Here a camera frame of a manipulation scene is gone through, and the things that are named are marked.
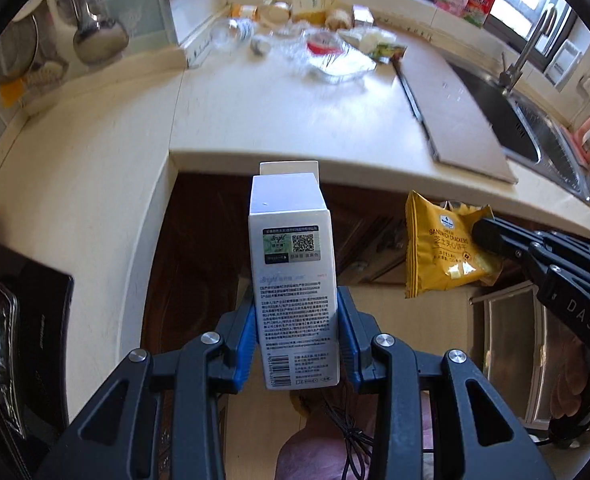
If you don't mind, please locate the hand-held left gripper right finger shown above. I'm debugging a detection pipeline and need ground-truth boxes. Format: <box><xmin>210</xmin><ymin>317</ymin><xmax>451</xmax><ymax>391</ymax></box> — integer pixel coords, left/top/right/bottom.
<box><xmin>338</xmin><ymin>286</ymin><xmax>556</xmax><ymax>480</ymax></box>

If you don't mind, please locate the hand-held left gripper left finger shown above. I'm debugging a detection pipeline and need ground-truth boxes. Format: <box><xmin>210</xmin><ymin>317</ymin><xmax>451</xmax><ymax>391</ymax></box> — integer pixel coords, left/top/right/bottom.
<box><xmin>35</xmin><ymin>292</ymin><xmax>257</xmax><ymax>480</ymax></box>

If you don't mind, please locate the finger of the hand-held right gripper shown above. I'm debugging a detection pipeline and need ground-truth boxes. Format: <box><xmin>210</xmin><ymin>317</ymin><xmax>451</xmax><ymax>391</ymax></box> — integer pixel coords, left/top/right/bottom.
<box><xmin>471</xmin><ymin>217</ymin><xmax>590</xmax><ymax>287</ymax></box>

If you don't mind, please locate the yellow cracker packet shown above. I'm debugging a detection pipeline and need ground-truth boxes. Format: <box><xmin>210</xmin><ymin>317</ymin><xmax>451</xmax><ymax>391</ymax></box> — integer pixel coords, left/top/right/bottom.
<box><xmin>405</xmin><ymin>190</ymin><xmax>506</xmax><ymax>300</ymax></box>

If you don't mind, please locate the white carton box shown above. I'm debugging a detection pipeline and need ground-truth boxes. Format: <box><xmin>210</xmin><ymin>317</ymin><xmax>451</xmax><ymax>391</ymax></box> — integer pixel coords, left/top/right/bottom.
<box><xmin>247</xmin><ymin>161</ymin><xmax>341</xmax><ymax>391</ymax></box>

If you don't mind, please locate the tan loofah sponge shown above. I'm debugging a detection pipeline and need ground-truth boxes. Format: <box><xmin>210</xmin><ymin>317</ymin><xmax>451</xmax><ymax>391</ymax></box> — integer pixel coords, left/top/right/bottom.
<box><xmin>325</xmin><ymin>8</ymin><xmax>352</xmax><ymax>31</ymax></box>

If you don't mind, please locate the person's right hand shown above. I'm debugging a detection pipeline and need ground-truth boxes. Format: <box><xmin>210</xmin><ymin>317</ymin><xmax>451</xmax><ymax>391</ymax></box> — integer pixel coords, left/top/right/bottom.
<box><xmin>549</xmin><ymin>335</ymin><xmax>590</xmax><ymax>422</ymax></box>

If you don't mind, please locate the white rectangular bin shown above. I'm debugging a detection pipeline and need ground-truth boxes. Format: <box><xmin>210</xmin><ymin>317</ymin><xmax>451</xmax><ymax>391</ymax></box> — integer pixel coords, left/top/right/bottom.
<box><xmin>469</xmin><ymin>280</ymin><xmax>552</xmax><ymax>429</ymax></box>

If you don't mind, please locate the dark brown cabinet door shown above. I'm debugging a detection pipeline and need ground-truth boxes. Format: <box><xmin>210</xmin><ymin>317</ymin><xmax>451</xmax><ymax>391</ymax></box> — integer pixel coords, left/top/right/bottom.
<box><xmin>142</xmin><ymin>172</ymin><xmax>412</xmax><ymax>480</ymax></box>

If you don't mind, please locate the steel sink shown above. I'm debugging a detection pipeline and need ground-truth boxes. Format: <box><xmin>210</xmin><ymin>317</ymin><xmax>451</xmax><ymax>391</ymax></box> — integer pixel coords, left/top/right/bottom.
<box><xmin>450</xmin><ymin>57</ymin><xmax>590</xmax><ymax>207</ymax></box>

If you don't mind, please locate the person's leg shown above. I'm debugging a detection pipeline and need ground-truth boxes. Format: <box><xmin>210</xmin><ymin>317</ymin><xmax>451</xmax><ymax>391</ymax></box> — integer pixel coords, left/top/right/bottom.
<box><xmin>277</xmin><ymin>404</ymin><xmax>376</xmax><ymax>480</ymax></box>

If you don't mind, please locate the large brown board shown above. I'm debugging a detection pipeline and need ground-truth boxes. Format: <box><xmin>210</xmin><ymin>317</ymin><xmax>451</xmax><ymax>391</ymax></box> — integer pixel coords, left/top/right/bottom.
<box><xmin>392</xmin><ymin>42</ymin><xmax>520</xmax><ymax>184</ymax></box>

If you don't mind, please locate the steel faucet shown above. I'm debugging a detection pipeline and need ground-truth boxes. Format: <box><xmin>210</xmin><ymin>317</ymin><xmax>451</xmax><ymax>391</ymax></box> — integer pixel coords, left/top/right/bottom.
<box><xmin>497</xmin><ymin>5</ymin><xmax>558</xmax><ymax>96</ymax></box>

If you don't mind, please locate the black induction cooktop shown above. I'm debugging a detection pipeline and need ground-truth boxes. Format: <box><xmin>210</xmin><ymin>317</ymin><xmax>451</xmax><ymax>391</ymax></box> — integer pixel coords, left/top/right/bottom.
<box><xmin>0</xmin><ymin>234</ymin><xmax>75</xmax><ymax>480</ymax></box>

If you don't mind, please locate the green packet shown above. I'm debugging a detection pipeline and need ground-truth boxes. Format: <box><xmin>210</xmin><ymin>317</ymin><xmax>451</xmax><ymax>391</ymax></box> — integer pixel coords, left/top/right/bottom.
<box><xmin>372</xmin><ymin>42</ymin><xmax>409</xmax><ymax>65</ymax></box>

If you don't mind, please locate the white plastic wrapper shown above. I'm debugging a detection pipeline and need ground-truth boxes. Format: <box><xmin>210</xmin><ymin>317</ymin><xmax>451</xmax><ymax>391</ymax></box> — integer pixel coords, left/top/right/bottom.
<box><xmin>342</xmin><ymin>27</ymin><xmax>401</xmax><ymax>54</ymax></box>

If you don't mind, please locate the small grey box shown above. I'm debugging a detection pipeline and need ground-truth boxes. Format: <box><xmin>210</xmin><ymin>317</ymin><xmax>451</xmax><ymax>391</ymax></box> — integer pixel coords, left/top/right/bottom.
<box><xmin>351</xmin><ymin>4</ymin><xmax>376</xmax><ymax>29</ymax></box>

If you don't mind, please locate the red plastic container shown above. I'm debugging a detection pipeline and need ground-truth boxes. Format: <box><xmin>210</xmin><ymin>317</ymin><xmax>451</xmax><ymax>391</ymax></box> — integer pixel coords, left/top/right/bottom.
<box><xmin>305</xmin><ymin>30</ymin><xmax>347</xmax><ymax>57</ymax></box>

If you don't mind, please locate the clear plastic wrap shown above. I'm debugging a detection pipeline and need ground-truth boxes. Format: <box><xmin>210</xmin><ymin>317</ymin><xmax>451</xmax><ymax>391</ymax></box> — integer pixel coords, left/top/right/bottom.
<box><xmin>272</xmin><ymin>24</ymin><xmax>326</xmax><ymax>77</ymax></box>

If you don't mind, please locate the small ceramic bowl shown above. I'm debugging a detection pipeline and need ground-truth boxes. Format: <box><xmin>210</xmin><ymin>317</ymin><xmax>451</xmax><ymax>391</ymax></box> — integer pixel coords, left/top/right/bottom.
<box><xmin>249</xmin><ymin>35</ymin><xmax>275</xmax><ymax>59</ymax></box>

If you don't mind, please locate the pale yellow carton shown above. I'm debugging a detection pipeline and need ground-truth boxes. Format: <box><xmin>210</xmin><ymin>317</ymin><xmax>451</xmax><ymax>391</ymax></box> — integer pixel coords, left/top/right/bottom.
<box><xmin>291</xmin><ymin>0</ymin><xmax>341</xmax><ymax>25</ymax></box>

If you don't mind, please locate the clear plastic bottle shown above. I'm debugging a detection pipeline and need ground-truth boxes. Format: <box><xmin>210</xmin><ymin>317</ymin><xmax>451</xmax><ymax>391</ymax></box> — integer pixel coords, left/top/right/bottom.
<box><xmin>210</xmin><ymin>17</ymin><xmax>256</xmax><ymax>52</ymax></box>

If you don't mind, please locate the round white container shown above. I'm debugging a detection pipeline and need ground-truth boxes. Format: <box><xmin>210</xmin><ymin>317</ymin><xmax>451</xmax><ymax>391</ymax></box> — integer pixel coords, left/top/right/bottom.
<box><xmin>257</xmin><ymin>2</ymin><xmax>294</xmax><ymax>29</ymax></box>

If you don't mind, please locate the orange white cup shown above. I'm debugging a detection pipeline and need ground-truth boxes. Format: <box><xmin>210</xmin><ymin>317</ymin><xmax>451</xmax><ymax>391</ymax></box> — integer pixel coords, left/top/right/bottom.
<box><xmin>230</xmin><ymin>2</ymin><xmax>259</xmax><ymax>22</ymax></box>

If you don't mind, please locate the steel ladle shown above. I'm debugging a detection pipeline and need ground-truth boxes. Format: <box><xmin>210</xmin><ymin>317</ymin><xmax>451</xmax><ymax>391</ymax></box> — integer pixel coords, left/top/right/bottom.
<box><xmin>55</xmin><ymin>0</ymin><xmax>129</xmax><ymax>67</ymax></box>

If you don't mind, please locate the metal mesh strainer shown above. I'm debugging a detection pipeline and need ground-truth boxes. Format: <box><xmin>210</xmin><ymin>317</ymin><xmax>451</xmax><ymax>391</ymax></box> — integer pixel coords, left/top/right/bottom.
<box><xmin>0</xmin><ymin>12</ymin><xmax>71</xmax><ymax>92</ymax></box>

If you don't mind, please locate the black cable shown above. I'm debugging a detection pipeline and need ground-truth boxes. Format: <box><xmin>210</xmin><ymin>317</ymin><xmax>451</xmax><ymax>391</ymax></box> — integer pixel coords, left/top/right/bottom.
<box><xmin>320</xmin><ymin>394</ymin><xmax>377</xmax><ymax>480</ymax></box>

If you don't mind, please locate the white wall socket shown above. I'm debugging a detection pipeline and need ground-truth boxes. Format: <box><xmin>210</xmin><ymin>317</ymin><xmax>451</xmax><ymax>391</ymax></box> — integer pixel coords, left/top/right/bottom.
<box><xmin>545</xmin><ymin>40</ymin><xmax>584</xmax><ymax>92</ymax></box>

